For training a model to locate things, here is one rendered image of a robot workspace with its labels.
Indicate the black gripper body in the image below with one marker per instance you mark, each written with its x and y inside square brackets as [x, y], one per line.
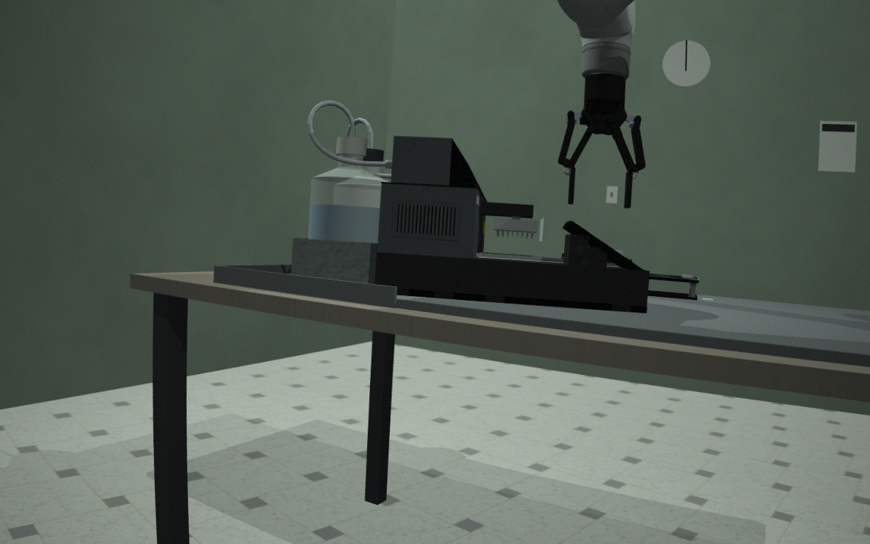
[604, 94]

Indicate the black rectangular frame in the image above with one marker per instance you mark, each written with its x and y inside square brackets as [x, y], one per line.
[684, 278]

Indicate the grey flexible hose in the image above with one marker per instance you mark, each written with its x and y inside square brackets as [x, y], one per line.
[371, 140]

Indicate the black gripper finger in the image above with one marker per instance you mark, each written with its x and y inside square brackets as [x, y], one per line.
[634, 124]
[569, 165]

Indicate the translucent plastic bottle with grey cap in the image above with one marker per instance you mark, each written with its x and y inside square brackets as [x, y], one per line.
[345, 202]

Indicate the grey curved hose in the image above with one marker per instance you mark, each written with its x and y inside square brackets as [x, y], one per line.
[352, 134]

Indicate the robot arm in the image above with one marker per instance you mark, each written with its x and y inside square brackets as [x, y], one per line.
[607, 29]

